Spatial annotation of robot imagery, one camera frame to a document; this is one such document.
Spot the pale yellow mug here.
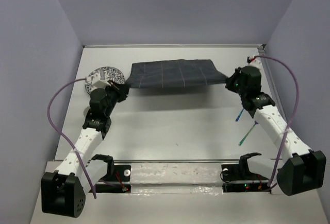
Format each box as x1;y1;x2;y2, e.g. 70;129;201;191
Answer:
83;107;90;117

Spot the iridescent fork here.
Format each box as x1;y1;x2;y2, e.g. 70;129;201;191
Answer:
238;121;258;146

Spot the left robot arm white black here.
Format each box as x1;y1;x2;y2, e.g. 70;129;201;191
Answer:
41;81;129;218

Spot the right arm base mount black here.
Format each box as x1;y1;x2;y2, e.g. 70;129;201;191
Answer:
220;164;270;193

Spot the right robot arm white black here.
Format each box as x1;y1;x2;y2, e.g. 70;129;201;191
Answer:
225;65;326;196

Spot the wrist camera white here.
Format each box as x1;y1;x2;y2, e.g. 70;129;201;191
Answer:
86;70;110;88
247;56;262;70

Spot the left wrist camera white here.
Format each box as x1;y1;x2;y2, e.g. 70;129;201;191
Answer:
86;70;110;88

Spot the blue floral ceramic plate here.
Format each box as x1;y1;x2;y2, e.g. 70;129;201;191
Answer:
85;66;125;95

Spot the dark grey checked cloth placemat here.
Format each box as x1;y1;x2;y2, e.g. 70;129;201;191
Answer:
126;59;227;89

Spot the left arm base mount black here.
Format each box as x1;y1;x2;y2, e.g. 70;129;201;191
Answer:
95;164;131;194

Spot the iridescent spoon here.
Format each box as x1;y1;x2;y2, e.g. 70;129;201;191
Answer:
235;108;244;122

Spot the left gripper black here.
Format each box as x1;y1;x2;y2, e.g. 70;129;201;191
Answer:
101;80;129;116

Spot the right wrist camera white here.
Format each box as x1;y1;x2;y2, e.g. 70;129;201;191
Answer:
247;56;262;70

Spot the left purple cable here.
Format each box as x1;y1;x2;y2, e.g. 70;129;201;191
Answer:
47;78;98;200

